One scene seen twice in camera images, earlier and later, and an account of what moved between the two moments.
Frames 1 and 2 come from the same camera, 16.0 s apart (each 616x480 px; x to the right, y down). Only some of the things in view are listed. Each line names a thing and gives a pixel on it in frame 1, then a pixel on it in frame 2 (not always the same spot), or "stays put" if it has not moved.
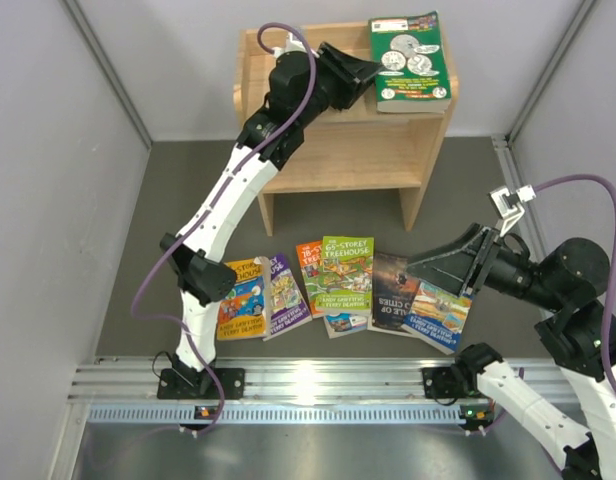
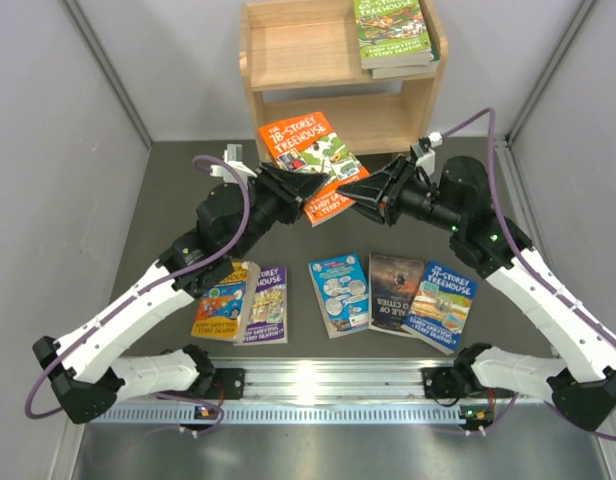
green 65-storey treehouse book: (347, 276) to (392, 33)
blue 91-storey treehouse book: (438, 316) stays put
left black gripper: (350, 89) to (291, 189)
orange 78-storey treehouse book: (311, 259) to (316, 144)
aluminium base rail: (292, 390) stays put
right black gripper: (449, 267) to (387, 186)
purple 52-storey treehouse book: (288, 305) to (267, 317)
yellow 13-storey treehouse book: (247, 314) stays put
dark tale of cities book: (393, 294) stays put
